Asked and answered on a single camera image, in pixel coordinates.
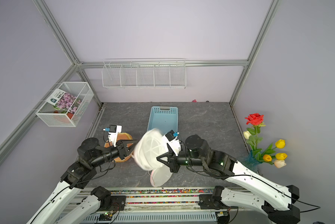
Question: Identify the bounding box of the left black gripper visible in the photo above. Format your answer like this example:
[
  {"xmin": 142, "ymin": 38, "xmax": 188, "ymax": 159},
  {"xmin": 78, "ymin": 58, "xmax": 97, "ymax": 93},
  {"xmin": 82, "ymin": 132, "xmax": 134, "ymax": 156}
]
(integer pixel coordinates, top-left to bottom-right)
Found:
[{"xmin": 91, "ymin": 139, "xmax": 139, "ymax": 167}]

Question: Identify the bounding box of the white mesh laundry bag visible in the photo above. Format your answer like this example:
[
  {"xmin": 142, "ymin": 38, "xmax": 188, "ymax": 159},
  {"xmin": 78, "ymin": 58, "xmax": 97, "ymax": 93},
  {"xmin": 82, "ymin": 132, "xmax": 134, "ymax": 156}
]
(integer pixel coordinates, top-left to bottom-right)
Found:
[{"xmin": 133, "ymin": 128, "xmax": 168, "ymax": 171}]

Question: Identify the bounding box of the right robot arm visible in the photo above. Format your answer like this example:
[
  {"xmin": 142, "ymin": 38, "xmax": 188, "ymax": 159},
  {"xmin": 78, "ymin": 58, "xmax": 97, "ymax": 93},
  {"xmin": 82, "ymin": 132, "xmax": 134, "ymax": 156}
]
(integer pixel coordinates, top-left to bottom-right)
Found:
[{"xmin": 156, "ymin": 133, "xmax": 301, "ymax": 224}]

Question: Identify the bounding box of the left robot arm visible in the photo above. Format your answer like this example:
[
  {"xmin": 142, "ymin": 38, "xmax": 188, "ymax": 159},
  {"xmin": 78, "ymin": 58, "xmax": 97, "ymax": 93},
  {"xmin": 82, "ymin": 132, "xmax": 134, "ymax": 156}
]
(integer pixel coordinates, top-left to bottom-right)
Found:
[{"xmin": 28, "ymin": 138, "xmax": 138, "ymax": 224}]

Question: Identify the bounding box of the pink trimmed mesh bag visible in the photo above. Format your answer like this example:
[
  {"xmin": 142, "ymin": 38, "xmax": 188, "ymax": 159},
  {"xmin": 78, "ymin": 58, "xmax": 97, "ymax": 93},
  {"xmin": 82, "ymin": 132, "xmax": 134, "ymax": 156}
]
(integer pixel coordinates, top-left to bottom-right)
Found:
[{"xmin": 150, "ymin": 166, "xmax": 172, "ymax": 187}]

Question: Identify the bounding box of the light blue plastic basket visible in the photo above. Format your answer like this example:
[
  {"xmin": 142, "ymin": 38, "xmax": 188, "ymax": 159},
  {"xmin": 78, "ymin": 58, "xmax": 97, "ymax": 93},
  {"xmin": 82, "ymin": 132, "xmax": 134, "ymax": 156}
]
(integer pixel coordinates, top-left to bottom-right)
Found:
[{"xmin": 147, "ymin": 106, "xmax": 179, "ymax": 134}]

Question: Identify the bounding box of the purple flower pot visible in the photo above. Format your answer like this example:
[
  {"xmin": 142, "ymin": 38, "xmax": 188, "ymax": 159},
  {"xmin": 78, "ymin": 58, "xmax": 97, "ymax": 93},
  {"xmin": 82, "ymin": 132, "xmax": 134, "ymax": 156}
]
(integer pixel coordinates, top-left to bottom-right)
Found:
[{"xmin": 53, "ymin": 93, "xmax": 82, "ymax": 119}]

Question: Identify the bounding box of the white tulip bud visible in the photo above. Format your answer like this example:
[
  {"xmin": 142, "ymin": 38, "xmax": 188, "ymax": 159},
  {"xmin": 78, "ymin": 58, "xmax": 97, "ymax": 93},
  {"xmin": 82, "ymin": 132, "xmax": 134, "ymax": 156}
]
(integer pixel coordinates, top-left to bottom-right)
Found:
[{"xmin": 243, "ymin": 131, "xmax": 252, "ymax": 140}]

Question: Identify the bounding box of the teal glass vase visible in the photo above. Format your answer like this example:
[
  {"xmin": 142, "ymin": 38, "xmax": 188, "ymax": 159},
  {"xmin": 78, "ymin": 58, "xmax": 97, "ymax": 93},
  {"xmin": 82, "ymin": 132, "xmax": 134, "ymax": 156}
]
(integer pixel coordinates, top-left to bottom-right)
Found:
[{"xmin": 237, "ymin": 150, "xmax": 262, "ymax": 170}]

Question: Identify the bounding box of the red artificial rose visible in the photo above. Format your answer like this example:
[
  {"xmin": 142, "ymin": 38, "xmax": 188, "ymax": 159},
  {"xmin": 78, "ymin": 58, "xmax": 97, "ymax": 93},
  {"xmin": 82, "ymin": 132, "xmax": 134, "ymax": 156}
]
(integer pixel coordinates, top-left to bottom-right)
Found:
[{"xmin": 245, "ymin": 113, "xmax": 264, "ymax": 126}]

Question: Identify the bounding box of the orange tulip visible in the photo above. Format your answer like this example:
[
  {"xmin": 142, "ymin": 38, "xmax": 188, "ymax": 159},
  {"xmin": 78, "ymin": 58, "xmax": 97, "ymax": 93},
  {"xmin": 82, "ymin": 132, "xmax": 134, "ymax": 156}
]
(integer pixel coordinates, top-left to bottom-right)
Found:
[{"xmin": 263, "ymin": 154, "xmax": 272, "ymax": 162}]

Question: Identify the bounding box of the pink white tulip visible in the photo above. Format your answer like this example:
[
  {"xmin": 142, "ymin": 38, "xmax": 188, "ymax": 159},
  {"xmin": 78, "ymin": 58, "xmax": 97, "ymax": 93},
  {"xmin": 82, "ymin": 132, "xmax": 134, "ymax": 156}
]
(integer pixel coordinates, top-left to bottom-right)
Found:
[{"xmin": 274, "ymin": 160, "xmax": 287, "ymax": 169}]

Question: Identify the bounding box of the yellow tulip middle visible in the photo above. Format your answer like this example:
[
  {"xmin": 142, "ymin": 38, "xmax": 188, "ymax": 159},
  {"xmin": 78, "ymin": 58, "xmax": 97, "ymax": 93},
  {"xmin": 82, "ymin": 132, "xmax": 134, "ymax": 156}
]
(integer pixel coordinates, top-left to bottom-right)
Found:
[{"xmin": 275, "ymin": 153, "xmax": 288, "ymax": 161}]

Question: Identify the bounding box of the yellow tulip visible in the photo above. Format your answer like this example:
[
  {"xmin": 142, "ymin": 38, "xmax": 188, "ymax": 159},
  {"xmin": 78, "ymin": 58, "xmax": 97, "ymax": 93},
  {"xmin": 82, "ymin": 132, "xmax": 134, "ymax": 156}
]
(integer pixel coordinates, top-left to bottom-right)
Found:
[
  {"xmin": 275, "ymin": 153, "xmax": 288, "ymax": 161},
  {"xmin": 275, "ymin": 139, "xmax": 286, "ymax": 149}
]

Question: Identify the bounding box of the yellow tulip top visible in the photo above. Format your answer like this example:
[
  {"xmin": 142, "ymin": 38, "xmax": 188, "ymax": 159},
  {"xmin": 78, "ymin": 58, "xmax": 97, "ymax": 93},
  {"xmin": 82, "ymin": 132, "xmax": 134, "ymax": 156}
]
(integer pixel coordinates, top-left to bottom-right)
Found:
[{"xmin": 275, "ymin": 139, "xmax": 286, "ymax": 149}]

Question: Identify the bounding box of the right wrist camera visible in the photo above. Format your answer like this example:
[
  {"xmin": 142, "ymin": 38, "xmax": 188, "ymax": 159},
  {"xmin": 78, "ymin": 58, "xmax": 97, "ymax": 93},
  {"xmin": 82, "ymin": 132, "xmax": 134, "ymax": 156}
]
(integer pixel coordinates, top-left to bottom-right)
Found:
[{"xmin": 162, "ymin": 130, "xmax": 182, "ymax": 156}]

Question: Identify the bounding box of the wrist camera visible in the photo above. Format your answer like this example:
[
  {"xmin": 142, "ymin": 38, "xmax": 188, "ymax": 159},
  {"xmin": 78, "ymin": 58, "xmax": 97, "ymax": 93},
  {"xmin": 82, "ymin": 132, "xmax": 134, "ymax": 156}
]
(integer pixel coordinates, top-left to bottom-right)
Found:
[
  {"xmin": 162, "ymin": 130, "xmax": 182, "ymax": 156},
  {"xmin": 103, "ymin": 125, "xmax": 122, "ymax": 147}
]

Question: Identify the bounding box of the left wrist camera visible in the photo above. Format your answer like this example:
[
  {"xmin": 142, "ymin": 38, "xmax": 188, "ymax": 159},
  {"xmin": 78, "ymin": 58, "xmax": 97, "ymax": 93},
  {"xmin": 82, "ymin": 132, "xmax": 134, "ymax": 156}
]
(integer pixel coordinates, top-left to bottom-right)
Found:
[{"xmin": 103, "ymin": 125, "xmax": 122, "ymax": 147}]

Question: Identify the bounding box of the white wire wall shelf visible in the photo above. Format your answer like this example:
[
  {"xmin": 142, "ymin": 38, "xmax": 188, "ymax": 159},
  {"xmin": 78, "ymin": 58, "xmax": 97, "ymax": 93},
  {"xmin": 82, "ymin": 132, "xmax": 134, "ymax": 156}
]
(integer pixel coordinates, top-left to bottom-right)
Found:
[{"xmin": 101, "ymin": 58, "xmax": 187, "ymax": 89}]

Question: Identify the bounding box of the white wire side basket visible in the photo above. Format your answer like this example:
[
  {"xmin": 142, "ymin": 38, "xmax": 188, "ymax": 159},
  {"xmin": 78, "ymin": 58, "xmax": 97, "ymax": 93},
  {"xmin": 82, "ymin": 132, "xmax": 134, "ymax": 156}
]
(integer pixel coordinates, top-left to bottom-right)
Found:
[{"xmin": 36, "ymin": 82, "xmax": 94, "ymax": 127}]

